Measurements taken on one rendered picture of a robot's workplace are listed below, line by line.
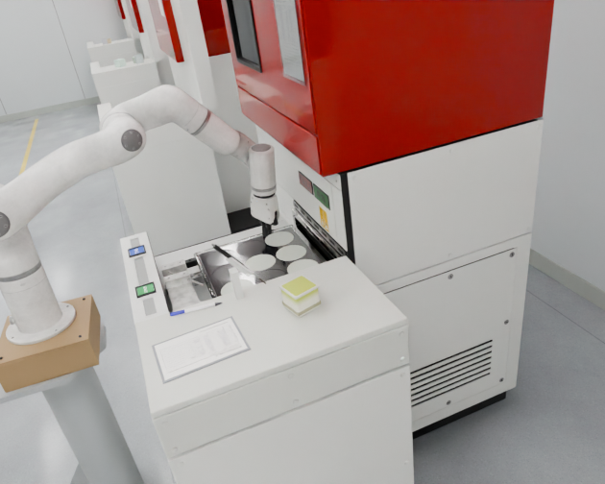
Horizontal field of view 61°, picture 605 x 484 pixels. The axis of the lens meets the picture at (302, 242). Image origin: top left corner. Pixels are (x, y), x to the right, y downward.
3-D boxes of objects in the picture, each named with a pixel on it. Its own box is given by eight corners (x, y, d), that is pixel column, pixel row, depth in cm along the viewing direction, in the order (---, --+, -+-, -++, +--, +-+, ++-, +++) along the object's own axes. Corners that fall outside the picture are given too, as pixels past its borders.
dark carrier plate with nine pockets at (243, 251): (291, 228, 187) (291, 227, 187) (329, 272, 159) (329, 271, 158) (199, 255, 178) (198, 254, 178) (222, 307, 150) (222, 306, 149)
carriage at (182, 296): (186, 272, 178) (184, 264, 177) (209, 330, 148) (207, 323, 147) (163, 278, 176) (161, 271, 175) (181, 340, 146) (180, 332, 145)
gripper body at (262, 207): (245, 188, 174) (248, 217, 180) (267, 198, 168) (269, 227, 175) (260, 181, 178) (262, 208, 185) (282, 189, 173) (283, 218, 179)
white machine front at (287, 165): (274, 200, 228) (258, 110, 209) (357, 292, 160) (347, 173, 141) (267, 202, 227) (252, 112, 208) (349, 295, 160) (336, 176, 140)
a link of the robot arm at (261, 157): (247, 179, 175) (254, 191, 168) (243, 143, 167) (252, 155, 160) (270, 175, 177) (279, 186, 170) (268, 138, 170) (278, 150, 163)
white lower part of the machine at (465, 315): (411, 302, 287) (407, 163, 246) (516, 401, 218) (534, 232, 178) (293, 344, 268) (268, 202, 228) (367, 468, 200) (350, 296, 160)
